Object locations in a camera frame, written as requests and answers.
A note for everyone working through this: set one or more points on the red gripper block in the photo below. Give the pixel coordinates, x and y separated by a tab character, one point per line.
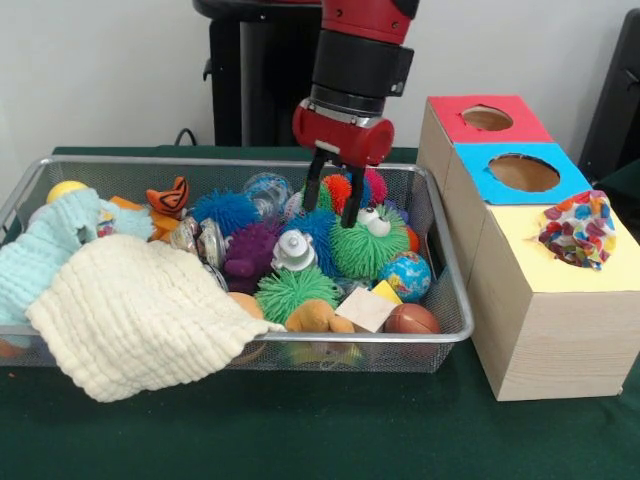
345	137

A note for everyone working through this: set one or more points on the small green spiky ball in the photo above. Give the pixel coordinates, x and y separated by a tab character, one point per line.
295	295

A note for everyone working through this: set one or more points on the cream waffle cloth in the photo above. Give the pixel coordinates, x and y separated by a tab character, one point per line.
140	310

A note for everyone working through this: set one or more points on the multicoloured heart print cloth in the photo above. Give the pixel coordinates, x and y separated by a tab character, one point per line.
580	235

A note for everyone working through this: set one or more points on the mint green waffle cloth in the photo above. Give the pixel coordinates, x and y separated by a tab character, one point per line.
30	270

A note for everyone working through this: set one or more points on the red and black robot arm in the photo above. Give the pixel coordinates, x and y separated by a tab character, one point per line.
360	60

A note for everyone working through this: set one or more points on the wooden box with three holes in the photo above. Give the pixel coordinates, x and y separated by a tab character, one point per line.
550	340

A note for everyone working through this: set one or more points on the silver toy robot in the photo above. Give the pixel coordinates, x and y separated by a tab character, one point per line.
292	250

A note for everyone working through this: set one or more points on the purple spiky toy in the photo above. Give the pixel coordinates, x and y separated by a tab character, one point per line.
250	250

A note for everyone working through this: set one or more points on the blue spiky ball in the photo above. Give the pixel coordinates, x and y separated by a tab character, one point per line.
225	210

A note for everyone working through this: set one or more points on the globe print ball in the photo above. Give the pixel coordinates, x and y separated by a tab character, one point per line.
406	276

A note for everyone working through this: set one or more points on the brown toy football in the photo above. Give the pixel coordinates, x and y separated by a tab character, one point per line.
411	318

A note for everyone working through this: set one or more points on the orange tiger plush toy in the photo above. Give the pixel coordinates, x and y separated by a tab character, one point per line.
170	197

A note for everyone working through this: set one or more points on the dark green table cloth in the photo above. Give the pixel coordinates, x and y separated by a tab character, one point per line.
300	430
625	181

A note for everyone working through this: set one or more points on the black upright panel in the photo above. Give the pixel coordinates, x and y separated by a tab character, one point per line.
617	100

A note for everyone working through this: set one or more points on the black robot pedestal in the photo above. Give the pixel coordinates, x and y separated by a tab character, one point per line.
250	75

